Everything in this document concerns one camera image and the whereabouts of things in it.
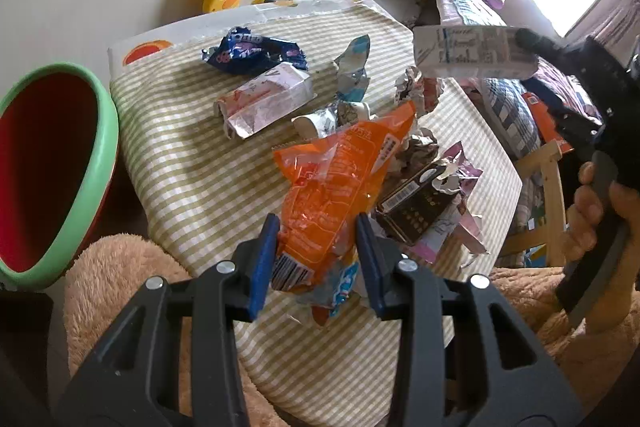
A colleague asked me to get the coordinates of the white printed carton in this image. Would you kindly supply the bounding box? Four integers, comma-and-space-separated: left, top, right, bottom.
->
413, 25, 539, 80

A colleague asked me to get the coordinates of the orange plastic snack bag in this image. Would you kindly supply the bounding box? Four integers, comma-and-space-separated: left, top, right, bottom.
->
271, 102, 416, 293

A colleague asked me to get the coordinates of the dark blue snack wrapper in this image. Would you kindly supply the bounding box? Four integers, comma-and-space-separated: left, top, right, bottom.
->
202, 26, 308, 76

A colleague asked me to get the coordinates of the green rimmed red trash bin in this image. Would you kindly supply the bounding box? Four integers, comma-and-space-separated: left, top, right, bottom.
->
1, 62, 119, 291

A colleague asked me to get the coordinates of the person's right hand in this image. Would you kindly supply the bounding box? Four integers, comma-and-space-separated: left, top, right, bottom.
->
560, 160, 640, 335

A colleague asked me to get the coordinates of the orange red box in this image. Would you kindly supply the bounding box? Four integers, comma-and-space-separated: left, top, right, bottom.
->
522, 92, 573, 154

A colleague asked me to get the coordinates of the tan fuzzy blanket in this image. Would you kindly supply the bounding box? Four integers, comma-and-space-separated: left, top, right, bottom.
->
64, 234, 284, 426

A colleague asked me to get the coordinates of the pink torn wrapper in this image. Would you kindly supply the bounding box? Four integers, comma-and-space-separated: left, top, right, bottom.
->
404, 141, 487, 265

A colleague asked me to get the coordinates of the crumpled printed paper wad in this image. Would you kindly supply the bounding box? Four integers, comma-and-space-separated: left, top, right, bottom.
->
394, 66, 444, 118

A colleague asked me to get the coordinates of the dark brown Belgian box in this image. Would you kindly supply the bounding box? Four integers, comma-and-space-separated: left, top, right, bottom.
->
373, 162, 459, 246

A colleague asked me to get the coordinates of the light blue torn wrapper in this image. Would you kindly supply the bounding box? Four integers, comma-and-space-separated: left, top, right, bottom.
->
334, 35, 371, 102

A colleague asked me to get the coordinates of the white table with orange print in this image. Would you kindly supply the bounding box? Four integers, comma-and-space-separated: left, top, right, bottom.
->
107, 0, 371, 80

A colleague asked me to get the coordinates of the wooden chair frame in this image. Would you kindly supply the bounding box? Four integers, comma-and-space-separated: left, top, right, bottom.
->
499, 141, 566, 267

